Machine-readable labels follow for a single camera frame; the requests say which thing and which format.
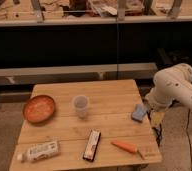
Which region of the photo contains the translucent white cup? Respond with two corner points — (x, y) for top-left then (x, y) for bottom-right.
(72, 95), (89, 118)

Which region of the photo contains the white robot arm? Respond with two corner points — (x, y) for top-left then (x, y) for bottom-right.
(146, 63), (192, 127)

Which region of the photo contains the orange ceramic bowl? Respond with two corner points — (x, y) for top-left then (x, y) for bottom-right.
(23, 95), (55, 123)

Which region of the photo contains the blue sponge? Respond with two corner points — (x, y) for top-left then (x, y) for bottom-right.
(131, 103), (148, 122)

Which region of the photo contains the orange toy carrot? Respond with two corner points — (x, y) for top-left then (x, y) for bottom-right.
(111, 140), (142, 156)

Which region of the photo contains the wooden table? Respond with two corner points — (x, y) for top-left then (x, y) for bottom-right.
(9, 80), (162, 171)

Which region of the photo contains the black and white candy bar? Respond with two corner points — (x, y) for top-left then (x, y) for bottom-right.
(83, 130), (101, 162)

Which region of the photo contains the white plastic bottle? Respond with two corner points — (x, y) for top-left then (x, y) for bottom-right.
(17, 140), (60, 162)

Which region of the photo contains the long shelf bench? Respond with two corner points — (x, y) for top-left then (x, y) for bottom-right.
(0, 0), (192, 86)

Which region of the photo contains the black cable on floor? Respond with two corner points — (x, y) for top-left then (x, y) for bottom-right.
(151, 109), (192, 171)

